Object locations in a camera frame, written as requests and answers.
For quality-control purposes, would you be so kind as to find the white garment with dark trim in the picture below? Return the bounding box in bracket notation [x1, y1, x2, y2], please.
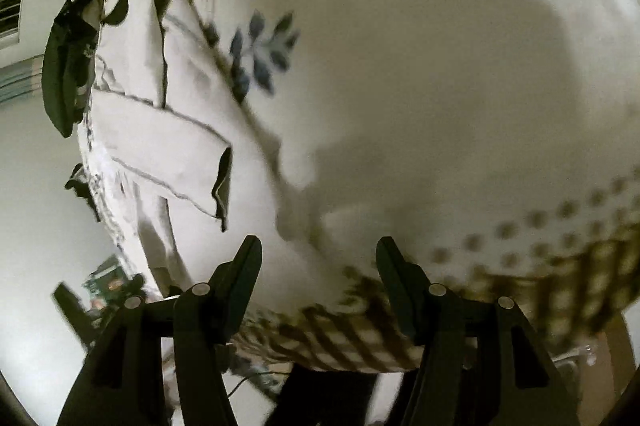
[89, 0, 281, 297]

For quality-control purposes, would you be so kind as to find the floral patterned bed sheet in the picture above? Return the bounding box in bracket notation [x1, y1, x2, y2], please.
[78, 0, 639, 373]

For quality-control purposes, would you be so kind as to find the striped curtain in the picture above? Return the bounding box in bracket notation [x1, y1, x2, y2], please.
[0, 54, 43, 104]

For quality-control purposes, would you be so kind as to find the dark teal garment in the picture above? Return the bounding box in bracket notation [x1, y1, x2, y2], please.
[41, 0, 98, 138]

